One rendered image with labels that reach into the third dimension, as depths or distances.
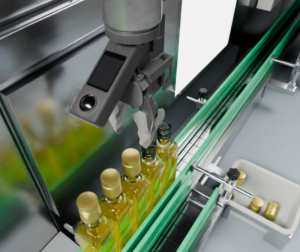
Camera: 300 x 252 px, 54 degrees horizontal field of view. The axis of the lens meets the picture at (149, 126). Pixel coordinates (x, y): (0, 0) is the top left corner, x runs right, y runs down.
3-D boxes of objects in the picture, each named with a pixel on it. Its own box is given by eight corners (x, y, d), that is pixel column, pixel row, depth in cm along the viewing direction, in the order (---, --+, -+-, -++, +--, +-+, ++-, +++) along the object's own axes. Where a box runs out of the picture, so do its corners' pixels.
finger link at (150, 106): (163, 130, 45) (153, 81, 40) (157, 136, 44) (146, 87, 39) (139, 123, 48) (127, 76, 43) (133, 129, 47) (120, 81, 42)
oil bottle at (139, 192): (133, 212, 76) (129, 161, 61) (151, 224, 74) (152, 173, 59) (120, 229, 73) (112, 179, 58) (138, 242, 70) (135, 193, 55)
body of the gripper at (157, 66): (173, 88, 47) (178, 15, 39) (141, 117, 42) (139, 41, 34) (135, 72, 50) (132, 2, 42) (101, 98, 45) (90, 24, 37)
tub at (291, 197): (232, 171, 100) (238, 155, 94) (299, 205, 91) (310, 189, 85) (209, 209, 90) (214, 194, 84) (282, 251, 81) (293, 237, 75)
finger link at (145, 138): (174, 135, 51) (167, 90, 46) (155, 156, 48) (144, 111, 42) (160, 131, 53) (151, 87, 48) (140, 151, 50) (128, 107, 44)
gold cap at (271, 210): (277, 212, 88) (273, 223, 85) (266, 206, 89) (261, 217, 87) (281, 206, 85) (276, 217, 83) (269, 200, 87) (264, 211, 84)
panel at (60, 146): (221, 44, 118) (240, -52, 94) (228, 46, 117) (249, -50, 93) (50, 209, 65) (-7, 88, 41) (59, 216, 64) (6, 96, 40)
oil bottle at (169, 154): (158, 181, 83) (159, 128, 68) (175, 191, 80) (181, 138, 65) (146, 196, 79) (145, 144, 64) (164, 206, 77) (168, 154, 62)
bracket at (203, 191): (195, 193, 88) (197, 179, 83) (224, 209, 84) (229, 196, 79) (189, 201, 85) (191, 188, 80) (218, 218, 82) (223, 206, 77)
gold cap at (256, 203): (261, 207, 89) (265, 199, 86) (257, 216, 87) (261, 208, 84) (250, 201, 90) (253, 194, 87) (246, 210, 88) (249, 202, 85)
